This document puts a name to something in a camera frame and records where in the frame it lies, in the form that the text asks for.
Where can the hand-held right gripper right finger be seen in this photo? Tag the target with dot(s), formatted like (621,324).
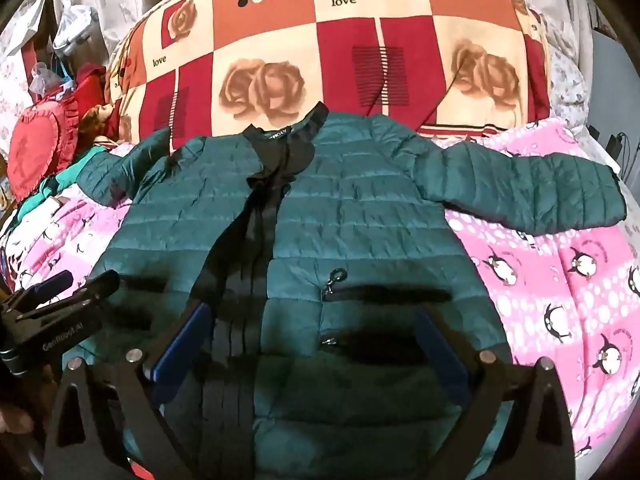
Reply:
(442,355)

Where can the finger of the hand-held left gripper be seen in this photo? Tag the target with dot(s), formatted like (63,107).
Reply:
(97,284)
(50,284)

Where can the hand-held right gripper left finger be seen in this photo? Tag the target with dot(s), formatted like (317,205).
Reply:
(182,345)

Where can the teal puffer jacket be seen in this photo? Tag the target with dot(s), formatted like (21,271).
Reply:
(360,210)

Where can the person's left hand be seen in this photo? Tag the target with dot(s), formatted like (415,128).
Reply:
(15,419)

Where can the turquoise cloth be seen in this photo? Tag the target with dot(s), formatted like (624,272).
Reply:
(42,190)

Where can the pink penguin blanket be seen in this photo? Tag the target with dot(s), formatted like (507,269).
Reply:
(550,280)

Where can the red heart pillow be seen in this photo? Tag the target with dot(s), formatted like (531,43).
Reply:
(37,147)

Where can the brown-haired doll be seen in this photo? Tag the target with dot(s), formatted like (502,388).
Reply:
(97,117)

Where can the red cloth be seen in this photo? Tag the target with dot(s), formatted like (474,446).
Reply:
(92,85)

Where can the white plastic bag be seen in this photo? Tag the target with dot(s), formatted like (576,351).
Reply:
(22,27)

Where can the pale floral sheet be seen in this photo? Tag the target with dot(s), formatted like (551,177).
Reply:
(565,60)

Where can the rose print checked quilt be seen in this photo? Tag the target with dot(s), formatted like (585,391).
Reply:
(320,45)

